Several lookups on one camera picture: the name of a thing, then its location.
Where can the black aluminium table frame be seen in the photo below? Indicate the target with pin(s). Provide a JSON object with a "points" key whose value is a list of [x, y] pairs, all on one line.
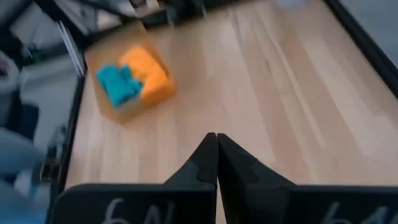
{"points": [[367, 45]]}

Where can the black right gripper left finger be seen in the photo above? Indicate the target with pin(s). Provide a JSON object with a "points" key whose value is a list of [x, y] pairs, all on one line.
{"points": [[133, 205]]}

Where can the orange plastic basket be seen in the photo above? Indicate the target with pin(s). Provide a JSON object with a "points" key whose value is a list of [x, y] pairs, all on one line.
{"points": [[130, 113]]}

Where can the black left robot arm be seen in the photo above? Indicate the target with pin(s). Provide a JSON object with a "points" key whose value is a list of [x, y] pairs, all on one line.
{"points": [[192, 6]]}

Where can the silver metal bracket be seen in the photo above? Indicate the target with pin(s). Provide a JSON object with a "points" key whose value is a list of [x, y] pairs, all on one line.
{"points": [[73, 49]]}

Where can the teal microfiber towel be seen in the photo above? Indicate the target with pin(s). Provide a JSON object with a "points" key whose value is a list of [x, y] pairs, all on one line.
{"points": [[116, 87]]}

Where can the orange microfiber towel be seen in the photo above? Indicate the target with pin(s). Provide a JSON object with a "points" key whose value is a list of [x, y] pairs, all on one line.
{"points": [[146, 71]]}

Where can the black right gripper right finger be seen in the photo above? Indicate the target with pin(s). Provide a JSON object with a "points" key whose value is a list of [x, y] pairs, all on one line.
{"points": [[280, 205]]}

